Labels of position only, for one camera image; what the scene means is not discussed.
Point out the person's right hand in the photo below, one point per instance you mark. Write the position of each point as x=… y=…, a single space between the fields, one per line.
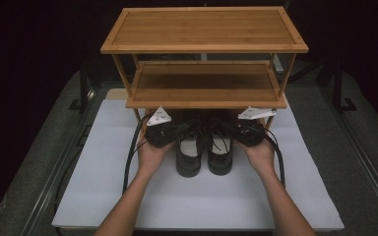
x=262 y=159

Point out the metal frame rail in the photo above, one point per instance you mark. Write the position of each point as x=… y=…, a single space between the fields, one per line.
x=367 y=164
x=50 y=190

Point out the black lace-up leather shoe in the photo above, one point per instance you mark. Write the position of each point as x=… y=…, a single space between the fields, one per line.
x=220 y=162

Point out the wooden three-tier shoe rack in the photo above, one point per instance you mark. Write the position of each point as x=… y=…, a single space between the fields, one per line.
x=203 y=29

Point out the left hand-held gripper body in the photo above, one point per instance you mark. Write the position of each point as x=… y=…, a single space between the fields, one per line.
x=159 y=134

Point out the black metal stand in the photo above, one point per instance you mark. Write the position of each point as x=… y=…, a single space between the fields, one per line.
x=338 y=88
x=83 y=88

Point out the person's left hand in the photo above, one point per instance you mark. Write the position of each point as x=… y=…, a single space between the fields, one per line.
x=151 y=159

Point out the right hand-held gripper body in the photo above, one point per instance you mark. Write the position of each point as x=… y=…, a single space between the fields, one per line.
x=249 y=132

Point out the black slip-on leather shoe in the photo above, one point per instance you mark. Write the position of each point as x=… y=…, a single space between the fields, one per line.
x=188 y=164

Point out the white table mat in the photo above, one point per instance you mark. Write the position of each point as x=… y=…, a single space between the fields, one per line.
x=197 y=203

